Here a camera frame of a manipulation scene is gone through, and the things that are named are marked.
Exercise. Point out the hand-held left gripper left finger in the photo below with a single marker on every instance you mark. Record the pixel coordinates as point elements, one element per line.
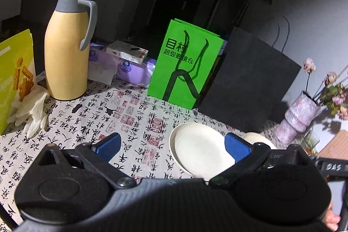
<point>108,145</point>

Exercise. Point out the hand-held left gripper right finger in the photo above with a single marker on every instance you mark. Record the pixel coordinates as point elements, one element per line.
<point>236,146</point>

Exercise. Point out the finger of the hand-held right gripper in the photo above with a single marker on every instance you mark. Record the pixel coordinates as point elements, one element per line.
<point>315,159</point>

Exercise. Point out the person's right hand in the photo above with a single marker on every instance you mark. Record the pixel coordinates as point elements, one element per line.
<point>332,221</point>

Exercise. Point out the clear glass cup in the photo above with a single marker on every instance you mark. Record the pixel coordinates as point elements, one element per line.
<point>312,139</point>

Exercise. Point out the pink hard case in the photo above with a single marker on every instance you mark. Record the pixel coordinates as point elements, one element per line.
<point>337,145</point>

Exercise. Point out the lilac ceramic vase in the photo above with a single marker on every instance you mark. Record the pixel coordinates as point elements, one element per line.
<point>296,117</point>

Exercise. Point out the dark grey paper bag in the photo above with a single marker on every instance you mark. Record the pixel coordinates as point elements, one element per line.
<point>244,85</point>

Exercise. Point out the pale lilac tissue pack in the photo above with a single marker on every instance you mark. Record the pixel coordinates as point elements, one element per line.
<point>100,69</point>

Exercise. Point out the green paper bag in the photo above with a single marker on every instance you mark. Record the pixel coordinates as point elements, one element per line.
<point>163,85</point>

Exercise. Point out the white rubber gloves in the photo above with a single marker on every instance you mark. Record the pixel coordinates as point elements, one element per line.
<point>32,107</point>

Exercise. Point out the small white flat box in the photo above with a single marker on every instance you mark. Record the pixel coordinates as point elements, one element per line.
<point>125,54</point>

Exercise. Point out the dried pink flowers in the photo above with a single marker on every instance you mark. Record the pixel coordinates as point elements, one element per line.
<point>309,65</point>

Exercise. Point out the yellow-green snack box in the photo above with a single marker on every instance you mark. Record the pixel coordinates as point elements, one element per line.
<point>13,71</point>

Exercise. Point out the dark tall cabinet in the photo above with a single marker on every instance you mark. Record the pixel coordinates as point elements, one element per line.
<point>231,9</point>

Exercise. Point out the dark door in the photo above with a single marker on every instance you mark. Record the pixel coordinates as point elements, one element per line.
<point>174,3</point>

